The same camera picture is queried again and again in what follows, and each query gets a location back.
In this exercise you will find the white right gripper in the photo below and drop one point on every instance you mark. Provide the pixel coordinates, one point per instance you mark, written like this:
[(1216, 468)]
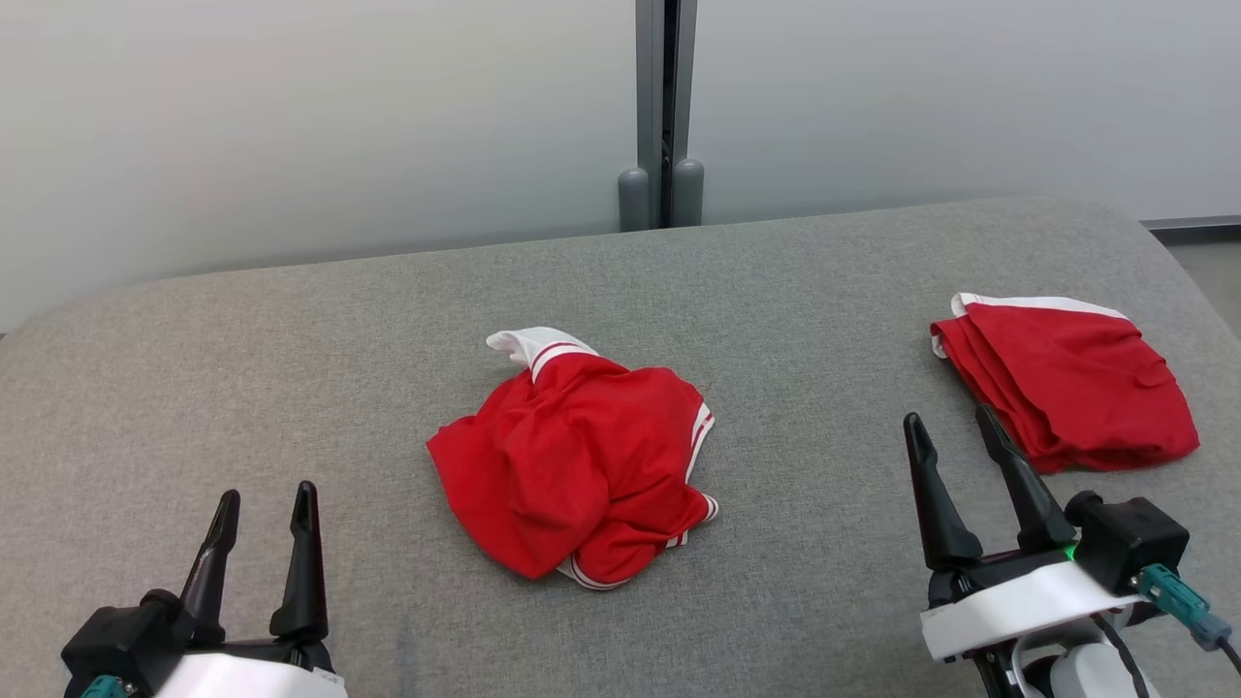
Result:
[(1018, 606)]

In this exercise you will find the red shorts with white stripe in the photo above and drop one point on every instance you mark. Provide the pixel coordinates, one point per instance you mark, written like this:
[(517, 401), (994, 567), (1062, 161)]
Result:
[(1076, 388)]

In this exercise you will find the grey partition post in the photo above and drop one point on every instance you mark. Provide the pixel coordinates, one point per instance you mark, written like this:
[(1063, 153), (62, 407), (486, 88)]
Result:
[(661, 116)]

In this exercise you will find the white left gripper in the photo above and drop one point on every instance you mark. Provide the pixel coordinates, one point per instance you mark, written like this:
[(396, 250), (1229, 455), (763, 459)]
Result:
[(242, 679)]

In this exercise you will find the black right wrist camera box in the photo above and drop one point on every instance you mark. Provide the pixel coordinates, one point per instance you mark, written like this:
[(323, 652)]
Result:
[(1129, 543)]

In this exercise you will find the red basketball jersey white trim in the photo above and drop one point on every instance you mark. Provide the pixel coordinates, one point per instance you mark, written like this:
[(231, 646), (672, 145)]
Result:
[(572, 465)]

